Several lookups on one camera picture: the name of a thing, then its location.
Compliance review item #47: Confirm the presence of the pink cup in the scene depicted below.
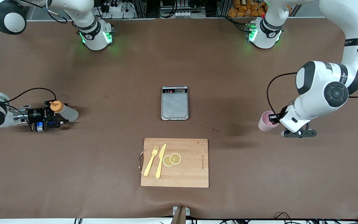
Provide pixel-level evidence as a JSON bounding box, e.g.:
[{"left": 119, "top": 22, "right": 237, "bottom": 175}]
[{"left": 258, "top": 111, "right": 279, "bottom": 132}]

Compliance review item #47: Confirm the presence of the translucent sauce bottle orange cap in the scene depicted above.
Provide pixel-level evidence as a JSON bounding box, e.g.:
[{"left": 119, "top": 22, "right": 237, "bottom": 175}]
[{"left": 49, "top": 100, "right": 79, "bottom": 122}]

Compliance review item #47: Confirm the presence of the brown table mat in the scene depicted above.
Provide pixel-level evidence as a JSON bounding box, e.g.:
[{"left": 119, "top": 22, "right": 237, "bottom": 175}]
[{"left": 0, "top": 18, "right": 358, "bottom": 220}]

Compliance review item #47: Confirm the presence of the silver digital kitchen scale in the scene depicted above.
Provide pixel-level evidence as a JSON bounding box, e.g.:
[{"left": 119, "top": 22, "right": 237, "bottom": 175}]
[{"left": 161, "top": 86, "right": 189, "bottom": 121}]

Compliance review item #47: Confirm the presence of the yellow plastic fork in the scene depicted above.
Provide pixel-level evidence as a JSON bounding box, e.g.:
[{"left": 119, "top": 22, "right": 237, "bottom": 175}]
[{"left": 144, "top": 145, "right": 160, "bottom": 177}]

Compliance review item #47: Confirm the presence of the yellow plastic knife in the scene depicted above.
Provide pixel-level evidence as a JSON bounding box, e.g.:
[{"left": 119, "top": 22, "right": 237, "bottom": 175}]
[{"left": 155, "top": 144, "right": 167, "bottom": 179}]

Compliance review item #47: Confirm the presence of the orange toy bread pile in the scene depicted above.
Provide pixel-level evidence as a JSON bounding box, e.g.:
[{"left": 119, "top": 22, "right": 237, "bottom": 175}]
[{"left": 228, "top": 0, "right": 268, "bottom": 17}]

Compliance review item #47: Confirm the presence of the white power strip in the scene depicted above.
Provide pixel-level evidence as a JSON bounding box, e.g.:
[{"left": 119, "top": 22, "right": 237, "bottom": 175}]
[{"left": 103, "top": 0, "right": 136, "bottom": 18}]

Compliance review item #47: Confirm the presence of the white socket strip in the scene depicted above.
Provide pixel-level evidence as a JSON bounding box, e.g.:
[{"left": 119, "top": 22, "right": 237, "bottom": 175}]
[{"left": 160, "top": 9, "right": 206, "bottom": 18}]

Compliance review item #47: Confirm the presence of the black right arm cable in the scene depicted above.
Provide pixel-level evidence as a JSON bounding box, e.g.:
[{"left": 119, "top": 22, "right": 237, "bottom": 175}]
[{"left": 3, "top": 87, "right": 57, "bottom": 108}]

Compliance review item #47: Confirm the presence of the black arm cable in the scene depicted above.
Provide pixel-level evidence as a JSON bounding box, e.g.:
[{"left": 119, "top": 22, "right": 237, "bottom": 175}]
[
  {"left": 266, "top": 72, "right": 298, "bottom": 116},
  {"left": 3, "top": 87, "right": 57, "bottom": 108}
]

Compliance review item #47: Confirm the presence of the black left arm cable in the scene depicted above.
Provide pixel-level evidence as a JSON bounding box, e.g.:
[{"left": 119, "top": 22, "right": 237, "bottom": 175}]
[{"left": 266, "top": 72, "right": 298, "bottom": 116}]

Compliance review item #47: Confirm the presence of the wooden cutting board metal handle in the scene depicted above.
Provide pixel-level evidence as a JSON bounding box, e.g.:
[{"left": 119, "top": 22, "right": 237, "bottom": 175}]
[{"left": 139, "top": 138, "right": 209, "bottom": 188}]

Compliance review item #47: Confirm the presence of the black floor cable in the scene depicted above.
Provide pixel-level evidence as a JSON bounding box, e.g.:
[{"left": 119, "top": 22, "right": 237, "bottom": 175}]
[{"left": 272, "top": 212, "right": 296, "bottom": 222}]

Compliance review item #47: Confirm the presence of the table edge clamp bracket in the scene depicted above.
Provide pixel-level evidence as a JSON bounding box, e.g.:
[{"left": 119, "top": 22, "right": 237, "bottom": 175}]
[{"left": 172, "top": 206, "right": 191, "bottom": 224}]

